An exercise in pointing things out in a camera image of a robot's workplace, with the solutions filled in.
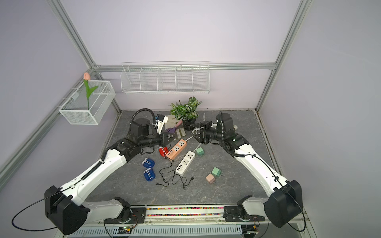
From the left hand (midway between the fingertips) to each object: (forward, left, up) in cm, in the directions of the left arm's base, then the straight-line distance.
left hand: (176, 137), depth 73 cm
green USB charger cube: (+4, -13, -25) cm, 28 cm away
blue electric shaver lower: (-9, +18, -23) cm, 31 cm away
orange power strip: (+8, +1, -24) cm, 25 cm away
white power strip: (-1, -4, -24) cm, 25 cm away
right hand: (+2, -6, +5) cm, 8 cm away
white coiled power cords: (+1, -19, +6) cm, 20 cm away
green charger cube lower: (-10, -21, -24) cm, 34 cm away
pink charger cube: (-14, -17, -25) cm, 33 cm away
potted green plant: (+19, -6, -3) cm, 21 cm away
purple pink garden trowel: (+23, +5, -24) cm, 33 cm away
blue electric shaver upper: (-2, +19, -24) cm, 31 cm away
